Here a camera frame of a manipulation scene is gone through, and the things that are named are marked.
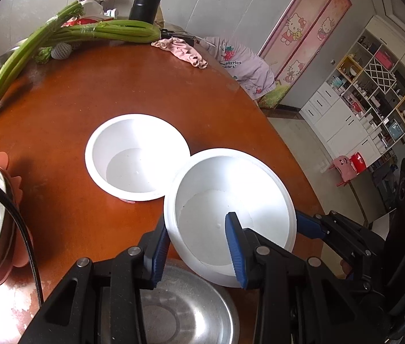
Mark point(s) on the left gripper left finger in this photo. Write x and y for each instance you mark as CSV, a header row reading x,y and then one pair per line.
x,y
100,302

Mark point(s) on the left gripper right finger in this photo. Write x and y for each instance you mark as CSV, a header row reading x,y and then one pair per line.
x,y
300,301

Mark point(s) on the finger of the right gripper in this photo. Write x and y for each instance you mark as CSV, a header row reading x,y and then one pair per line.
x,y
341,234

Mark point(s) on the shiny steel bowl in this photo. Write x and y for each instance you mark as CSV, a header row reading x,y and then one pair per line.
x,y
185,308

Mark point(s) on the red paper bowl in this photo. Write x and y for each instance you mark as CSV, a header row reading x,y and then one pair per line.
x,y
208,186
133,157

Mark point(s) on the person's left hand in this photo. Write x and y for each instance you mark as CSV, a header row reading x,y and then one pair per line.
x,y
347,270

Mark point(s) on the pink child stool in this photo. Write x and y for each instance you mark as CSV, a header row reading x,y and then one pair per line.
x,y
346,169

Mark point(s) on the white shelf cabinet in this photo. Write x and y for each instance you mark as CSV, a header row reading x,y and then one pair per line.
x,y
360,107

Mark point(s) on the pink clothing on chair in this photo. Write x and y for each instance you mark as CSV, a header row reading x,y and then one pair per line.
x,y
250,71

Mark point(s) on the pink Hello Kitty wardrobe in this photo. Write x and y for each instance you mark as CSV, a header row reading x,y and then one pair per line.
x,y
297,38

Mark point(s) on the pink cloth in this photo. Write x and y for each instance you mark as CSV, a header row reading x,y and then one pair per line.
x,y
182,51

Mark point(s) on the green leafy vegetable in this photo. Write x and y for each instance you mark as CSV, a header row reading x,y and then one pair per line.
x,y
43,55

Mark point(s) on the celery bunch right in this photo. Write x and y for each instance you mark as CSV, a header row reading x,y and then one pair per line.
x,y
125,30

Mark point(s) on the celery bunch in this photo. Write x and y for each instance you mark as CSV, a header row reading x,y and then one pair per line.
x,y
125,30
20,57

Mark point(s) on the celery bunch left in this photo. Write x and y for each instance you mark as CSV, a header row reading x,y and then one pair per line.
x,y
20,57

